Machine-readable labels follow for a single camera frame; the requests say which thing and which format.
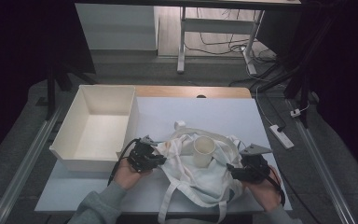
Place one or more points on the white tote bag coloured patches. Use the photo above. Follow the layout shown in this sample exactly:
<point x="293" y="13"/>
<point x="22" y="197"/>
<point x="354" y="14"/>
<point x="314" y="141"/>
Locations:
<point x="199" y="186"/>

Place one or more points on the aluminium rail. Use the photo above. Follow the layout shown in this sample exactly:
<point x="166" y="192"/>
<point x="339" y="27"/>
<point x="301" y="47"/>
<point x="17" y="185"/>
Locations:
<point x="28" y="165"/>
<point x="323" y="174"/>

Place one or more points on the white cup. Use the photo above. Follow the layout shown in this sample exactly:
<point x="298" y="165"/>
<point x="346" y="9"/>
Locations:
<point x="202" y="155"/>

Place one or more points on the white plastic storage box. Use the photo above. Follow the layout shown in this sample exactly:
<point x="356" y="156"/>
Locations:
<point x="102" y="96"/>

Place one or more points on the small white plug adapter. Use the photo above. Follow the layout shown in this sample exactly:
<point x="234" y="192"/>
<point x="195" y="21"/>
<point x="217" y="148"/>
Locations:
<point x="295" y="113"/>

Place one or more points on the dark curtain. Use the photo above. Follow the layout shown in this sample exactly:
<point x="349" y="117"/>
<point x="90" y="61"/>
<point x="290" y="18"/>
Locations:
<point x="12" y="62"/>
<point x="348" y="77"/>

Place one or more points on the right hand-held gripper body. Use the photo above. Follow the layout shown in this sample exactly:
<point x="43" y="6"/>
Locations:
<point x="253" y="168"/>

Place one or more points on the person's left hand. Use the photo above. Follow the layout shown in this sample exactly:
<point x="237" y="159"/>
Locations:
<point x="126" y="175"/>

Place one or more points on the white power strip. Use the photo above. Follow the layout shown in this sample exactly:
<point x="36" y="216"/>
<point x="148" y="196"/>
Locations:
<point x="281" y="136"/>

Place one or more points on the white cabinet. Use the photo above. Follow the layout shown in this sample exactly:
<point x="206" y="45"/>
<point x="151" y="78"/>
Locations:
<point x="115" y="28"/>

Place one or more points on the black metal stand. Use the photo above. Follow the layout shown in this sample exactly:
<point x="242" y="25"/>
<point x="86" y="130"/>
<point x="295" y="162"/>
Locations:
<point x="51" y="93"/>
<point x="304" y="93"/>

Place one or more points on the white desk frame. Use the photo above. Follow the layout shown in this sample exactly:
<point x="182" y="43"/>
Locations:
<point x="181" y="46"/>

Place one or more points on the person's right hand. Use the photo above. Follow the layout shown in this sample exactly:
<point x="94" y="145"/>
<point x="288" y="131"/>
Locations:
<point x="268" y="193"/>

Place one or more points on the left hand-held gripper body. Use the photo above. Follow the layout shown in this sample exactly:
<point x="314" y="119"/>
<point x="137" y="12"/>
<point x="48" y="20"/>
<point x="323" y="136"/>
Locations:
<point x="143" y="157"/>

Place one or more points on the white table mat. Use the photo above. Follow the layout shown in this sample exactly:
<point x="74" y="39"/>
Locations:
<point x="214" y="115"/>

